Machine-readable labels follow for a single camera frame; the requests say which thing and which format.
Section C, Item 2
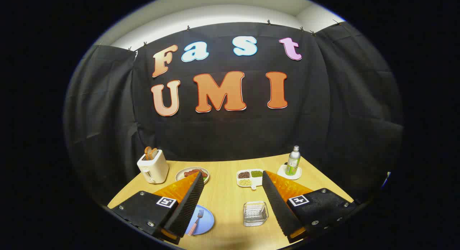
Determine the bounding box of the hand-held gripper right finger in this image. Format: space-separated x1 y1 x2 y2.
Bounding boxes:
262 170 358 244

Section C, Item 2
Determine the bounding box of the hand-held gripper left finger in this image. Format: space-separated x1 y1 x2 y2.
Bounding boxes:
108 171 205 245

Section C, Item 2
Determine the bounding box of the fork with red checked handle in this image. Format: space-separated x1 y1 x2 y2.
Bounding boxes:
188 209 204 236

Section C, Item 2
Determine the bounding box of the blue round plate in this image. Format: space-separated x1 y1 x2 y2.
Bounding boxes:
184 205 215 236

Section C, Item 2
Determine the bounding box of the white oval plate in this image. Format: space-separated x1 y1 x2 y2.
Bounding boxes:
175 167 210 185

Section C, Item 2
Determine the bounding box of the brown steak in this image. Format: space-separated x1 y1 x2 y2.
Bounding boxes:
184 169 208 179

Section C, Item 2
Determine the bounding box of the white square coaster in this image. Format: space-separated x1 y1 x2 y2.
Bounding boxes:
277 164 302 180

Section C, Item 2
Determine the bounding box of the white divided tray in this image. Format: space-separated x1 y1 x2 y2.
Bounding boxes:
236 169 265 190

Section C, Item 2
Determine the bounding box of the green label metal bottle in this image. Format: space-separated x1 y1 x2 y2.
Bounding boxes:
285 145 301 176

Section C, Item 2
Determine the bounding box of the cream toaster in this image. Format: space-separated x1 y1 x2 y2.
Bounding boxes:
137 149 169 184

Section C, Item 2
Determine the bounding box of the black backdrop cloth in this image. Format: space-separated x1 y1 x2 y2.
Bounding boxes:
64 22 405 207

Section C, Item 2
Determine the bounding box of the metal wire basket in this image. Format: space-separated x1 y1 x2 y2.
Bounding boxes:
243 201 269 227

